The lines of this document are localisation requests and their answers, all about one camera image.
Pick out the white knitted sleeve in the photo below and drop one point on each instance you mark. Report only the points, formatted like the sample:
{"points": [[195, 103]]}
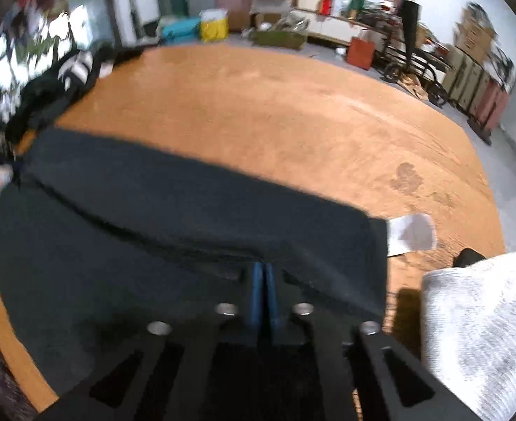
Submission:
{"points": [[468, 333]]}

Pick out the teal suitcase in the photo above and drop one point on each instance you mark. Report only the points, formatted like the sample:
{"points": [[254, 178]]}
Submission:
{"points": [[179, 31]]}

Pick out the green crate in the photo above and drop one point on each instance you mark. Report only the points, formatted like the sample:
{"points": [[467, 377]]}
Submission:
{"points": [[294, 40]]}

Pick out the black cart with clothes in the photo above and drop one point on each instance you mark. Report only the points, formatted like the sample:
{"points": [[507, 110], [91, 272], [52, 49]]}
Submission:
{"points": [[405, 75]]}

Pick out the pink suitcase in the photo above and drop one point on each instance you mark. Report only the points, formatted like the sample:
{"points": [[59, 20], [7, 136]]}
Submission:
{"points": [[238, 13]]}

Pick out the black garment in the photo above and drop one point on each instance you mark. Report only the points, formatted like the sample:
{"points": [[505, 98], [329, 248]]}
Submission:
{"points": [[99, 236]]}

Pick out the olive storage trunks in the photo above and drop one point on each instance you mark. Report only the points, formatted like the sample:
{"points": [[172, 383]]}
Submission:
{"points": [[479, 91]]}

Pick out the yellow shopping bag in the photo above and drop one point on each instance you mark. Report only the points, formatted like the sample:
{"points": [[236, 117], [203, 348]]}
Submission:
{"points": [[213, 25]]}

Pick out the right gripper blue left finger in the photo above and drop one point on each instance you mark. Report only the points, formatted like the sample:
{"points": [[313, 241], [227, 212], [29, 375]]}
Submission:
{"points": [[254, 297]]}

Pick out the orange paper bag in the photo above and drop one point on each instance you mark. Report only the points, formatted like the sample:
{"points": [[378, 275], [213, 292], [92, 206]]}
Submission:
{"points": [[360, 53]]}

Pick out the pile of dark clothes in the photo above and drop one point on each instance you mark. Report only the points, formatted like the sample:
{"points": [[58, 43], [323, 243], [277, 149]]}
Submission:
{"points": [[46, 97]]}

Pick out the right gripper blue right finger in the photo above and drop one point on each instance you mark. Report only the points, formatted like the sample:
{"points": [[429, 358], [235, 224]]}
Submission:
{"points": [[274, 318]]}

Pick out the cardboard boxes stack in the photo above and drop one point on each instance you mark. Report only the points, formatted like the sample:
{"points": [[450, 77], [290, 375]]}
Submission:
{"points": [[475, 33]]}

